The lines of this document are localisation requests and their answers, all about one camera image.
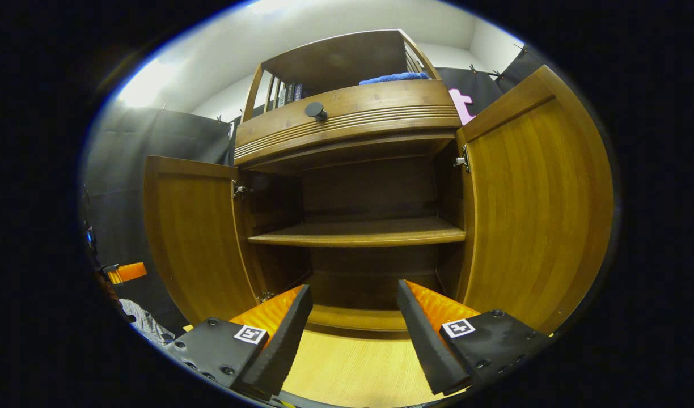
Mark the blue folded towel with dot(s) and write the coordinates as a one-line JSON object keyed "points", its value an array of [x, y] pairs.
{"points": [[392, 78]]}

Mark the black backdrop cloth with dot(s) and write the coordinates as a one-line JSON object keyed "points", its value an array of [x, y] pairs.
{"points": [[131, 136]]}

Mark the metal door hinge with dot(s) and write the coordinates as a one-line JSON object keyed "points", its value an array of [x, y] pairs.
{"points": [[462, 161], [265, 296], [240, 190]]}

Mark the wooden cabinet shelf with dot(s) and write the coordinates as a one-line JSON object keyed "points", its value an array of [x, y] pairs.
{"points": [[358, 232]]}

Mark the wooden grooved drawer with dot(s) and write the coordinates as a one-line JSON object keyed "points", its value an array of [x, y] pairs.
{"points": [[381, 105]]}

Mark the metal right door hinge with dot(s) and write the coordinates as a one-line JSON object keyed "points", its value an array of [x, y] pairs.
{"points": [[462, 161]]}

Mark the metal left door hinge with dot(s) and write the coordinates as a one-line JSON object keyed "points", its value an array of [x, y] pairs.
{"points": [[240, 190], [265, 296]]}

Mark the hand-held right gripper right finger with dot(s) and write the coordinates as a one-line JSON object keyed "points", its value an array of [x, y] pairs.
{"points": [[423, 340]]}

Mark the black round drawer knob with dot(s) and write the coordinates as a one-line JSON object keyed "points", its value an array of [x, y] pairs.
{"points": [[315, 110]]}

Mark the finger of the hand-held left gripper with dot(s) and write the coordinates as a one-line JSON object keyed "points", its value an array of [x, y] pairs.
{"points": [[131, 272]]}

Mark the dark blue book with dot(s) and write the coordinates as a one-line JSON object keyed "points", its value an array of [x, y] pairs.
{"points": [[297, 92]]}

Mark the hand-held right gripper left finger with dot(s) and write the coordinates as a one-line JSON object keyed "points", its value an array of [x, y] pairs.
{"points": [[284, 340]]}

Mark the patterned grey clothing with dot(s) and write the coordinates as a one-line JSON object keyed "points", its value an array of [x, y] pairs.
{"points": [[146, 323]]}

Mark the grey book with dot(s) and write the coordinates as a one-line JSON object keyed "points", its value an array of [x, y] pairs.
{"points": [[282, 96]]}

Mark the wooden cabinet door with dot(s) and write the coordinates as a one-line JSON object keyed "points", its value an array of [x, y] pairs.
{"points": [[534, 209], [194, 238]]}

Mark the black book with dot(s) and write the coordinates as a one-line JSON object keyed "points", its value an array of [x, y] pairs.
{"points": [[290, 94]]}

